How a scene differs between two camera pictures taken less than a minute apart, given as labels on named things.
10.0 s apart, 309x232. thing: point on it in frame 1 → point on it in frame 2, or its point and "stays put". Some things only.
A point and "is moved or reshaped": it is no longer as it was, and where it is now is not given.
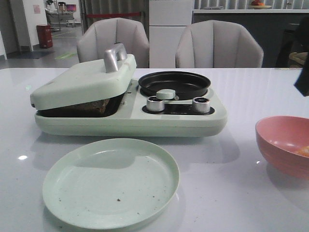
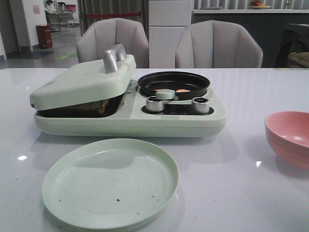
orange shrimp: [304, 151] → [177, 91]
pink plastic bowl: [278, 138] is moved or reshaped
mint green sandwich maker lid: [89, 82] stays put
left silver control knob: [154, 104] stays put
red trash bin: [44, 31] stays put
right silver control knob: [201, 105] stays put
